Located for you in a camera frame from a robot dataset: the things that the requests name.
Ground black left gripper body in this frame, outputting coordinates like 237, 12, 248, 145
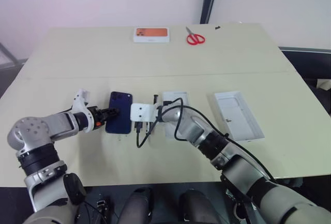
89, 107, 106, 129

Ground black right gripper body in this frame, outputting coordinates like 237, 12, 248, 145
141, 121, 154, 135

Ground dark blue smartphone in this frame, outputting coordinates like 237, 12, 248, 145
104, 91, 133, 135

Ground white phone box base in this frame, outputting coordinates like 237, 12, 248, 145
162, 91, 191, 142

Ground white box with orange print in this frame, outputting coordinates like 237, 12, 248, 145
133, 27, 173, 44

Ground white phone box lid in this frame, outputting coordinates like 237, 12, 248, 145
213, 90, 266, 142

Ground dark rounded shape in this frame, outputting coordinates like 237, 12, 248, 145
123, 186, 154, 224
178, 188, 209, 224

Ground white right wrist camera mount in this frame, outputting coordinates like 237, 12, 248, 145
130, 102, 156, 123

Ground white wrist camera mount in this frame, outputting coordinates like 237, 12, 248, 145
70, 88, 97, 133
130, 102, 156, 123

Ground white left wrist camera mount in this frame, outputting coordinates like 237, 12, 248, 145
70, 88, 97, 133

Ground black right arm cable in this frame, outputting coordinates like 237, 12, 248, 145
133, 98, 279, 183

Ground red handled scissors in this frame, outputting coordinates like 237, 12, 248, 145
185, 26, 206, 46

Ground grey metal frame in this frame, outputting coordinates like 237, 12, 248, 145
0, 42, 19, 67

